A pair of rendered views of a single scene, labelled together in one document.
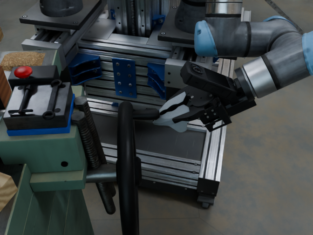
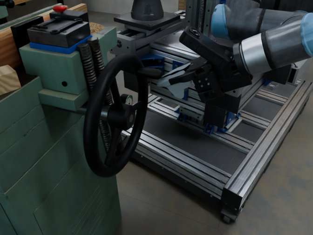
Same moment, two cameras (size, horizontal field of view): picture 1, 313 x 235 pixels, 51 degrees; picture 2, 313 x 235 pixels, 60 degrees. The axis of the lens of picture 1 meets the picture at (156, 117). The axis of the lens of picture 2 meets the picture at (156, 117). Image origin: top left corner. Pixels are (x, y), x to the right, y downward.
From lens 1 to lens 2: 29 cm
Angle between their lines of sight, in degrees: 20
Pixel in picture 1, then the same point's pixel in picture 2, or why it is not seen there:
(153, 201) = (182, 200)
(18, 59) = not seen: hidden behind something
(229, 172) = (263, 201)
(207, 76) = (203, 41)
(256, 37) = (267, 21)
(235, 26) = (249, 8)
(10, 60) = not seen: hidden behind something
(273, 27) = (288, 14)
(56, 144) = (58, 61)
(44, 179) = (48, 93)
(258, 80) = (249, 51)
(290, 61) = (285, 34)
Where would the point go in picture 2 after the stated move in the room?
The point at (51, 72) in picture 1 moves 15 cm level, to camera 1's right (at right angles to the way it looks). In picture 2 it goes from (80, 14) to (139, 22)
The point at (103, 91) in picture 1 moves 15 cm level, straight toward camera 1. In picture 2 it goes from (162, 89) to (156, 106)
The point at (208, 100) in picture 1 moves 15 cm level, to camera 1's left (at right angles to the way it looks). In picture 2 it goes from (201, 65) to (137, 53)
